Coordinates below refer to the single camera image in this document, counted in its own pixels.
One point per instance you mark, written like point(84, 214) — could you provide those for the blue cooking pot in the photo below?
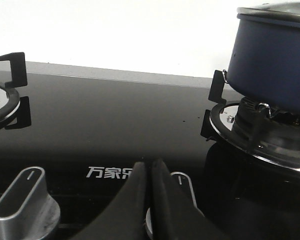
point(265, 62)

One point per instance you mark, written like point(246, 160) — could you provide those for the left silver stove knob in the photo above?
point(27, 210)

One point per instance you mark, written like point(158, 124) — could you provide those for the burner with pot support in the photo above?
point(255, 128)
point(14, 109)

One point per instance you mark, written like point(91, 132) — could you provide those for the left burner with pot support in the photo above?
point(14, 109)

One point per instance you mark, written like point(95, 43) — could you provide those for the right burner with pot support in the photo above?
point(255, 128)

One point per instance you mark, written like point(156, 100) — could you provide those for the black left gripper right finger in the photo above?
point(173, 215)

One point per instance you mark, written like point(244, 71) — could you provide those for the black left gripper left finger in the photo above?
point(124, 217)

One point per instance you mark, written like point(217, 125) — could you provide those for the black glass gas cooktop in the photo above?
point(88, 131)

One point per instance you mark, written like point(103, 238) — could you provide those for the right silver stove knob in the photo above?
point(185, 183)

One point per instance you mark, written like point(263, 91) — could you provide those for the glass pot lid steel rim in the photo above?
point(285, 11)

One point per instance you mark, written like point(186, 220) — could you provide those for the silver stove knob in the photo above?
point(27, 210)
point(185, 183)

